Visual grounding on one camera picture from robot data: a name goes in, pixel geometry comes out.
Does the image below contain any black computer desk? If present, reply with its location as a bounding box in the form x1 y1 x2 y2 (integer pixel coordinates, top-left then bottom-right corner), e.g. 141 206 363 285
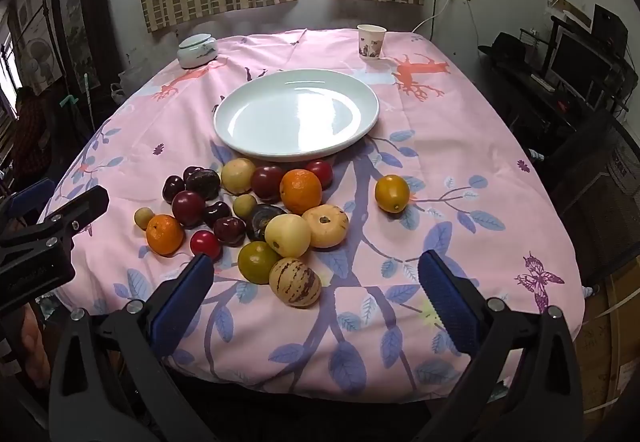
500 27 640 143

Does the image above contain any dark purple round fruit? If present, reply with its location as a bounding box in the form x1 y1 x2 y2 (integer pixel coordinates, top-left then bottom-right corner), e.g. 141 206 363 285
245 204 288 242

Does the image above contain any dark wooden framed picture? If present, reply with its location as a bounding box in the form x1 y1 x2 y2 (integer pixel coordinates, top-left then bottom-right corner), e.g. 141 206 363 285
50 0 123 88

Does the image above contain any large yellow passion fruit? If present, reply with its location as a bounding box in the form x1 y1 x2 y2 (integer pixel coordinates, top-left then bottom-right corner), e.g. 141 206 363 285
220 158 258 195

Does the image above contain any green yellow tomato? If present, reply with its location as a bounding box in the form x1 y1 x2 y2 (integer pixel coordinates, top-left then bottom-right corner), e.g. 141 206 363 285
237 240 286 285

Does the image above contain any computer monitor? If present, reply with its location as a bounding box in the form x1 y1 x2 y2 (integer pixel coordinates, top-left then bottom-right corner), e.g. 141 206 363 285
547 29 613 100

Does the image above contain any white lidded ceramic jar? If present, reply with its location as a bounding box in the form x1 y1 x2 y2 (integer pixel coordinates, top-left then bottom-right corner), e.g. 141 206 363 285
177 34 219 70

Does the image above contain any yellow orange tomato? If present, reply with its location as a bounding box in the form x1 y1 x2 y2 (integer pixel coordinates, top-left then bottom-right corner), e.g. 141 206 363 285
375 175 411 214

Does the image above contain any orange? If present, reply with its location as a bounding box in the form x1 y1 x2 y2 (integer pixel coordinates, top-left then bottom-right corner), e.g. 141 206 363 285
145 214 185 257
279 169 323 216

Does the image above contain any pale yellow round fruit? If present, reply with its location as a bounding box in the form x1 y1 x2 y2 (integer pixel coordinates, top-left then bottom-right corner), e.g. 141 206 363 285
264 214 312 259

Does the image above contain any small red tomato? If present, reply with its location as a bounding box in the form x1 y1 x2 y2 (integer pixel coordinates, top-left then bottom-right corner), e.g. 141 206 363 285
189 230 222 262
305 159 334 189

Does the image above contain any striped pepino melon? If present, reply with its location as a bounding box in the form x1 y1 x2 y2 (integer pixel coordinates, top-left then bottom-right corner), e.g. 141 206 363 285
269 258 322 308

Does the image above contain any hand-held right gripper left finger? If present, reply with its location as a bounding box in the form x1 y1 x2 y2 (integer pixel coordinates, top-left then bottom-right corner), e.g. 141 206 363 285
48 252 216 442

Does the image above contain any printed paper cup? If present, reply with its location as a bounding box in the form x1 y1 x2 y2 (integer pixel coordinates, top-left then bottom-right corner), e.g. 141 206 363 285
357 24 388 60

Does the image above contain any wall poster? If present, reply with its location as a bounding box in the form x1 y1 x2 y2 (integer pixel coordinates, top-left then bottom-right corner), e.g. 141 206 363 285
10 0 63 88

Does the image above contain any white oval plate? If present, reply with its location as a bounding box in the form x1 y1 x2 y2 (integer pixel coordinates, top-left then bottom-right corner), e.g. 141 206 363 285
213 68 381 164

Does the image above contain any pink printed tablecloth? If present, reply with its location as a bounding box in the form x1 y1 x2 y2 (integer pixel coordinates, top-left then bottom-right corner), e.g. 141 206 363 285
40 28 588 405

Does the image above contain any dark brown passion fruit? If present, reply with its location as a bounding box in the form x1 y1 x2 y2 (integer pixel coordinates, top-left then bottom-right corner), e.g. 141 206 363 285
186 169 222 202

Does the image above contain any white power cable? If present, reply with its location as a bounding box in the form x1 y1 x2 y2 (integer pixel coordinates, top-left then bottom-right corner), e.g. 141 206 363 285
411 0 453 34

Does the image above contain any pale peach round fruit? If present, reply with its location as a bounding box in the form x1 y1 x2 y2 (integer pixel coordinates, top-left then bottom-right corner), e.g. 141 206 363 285
301 204 350 249

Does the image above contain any black speaker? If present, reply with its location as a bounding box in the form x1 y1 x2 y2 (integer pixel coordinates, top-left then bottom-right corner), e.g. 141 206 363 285
592 4 628 55

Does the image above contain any small cardboard box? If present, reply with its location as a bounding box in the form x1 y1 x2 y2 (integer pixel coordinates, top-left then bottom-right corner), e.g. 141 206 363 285
547 0 593 25

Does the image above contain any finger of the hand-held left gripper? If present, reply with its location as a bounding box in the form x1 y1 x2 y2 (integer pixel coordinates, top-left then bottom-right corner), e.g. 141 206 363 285
0 185 110 268
0 179 56 233

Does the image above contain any black hat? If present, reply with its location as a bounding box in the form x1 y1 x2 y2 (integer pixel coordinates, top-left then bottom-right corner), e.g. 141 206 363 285
478 33 528 65

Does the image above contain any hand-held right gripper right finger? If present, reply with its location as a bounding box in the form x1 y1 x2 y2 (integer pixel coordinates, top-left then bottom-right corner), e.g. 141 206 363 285
417 249 586 442

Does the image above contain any dark red tomato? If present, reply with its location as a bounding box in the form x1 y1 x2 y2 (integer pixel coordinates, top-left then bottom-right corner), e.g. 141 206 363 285
250 165 286 202

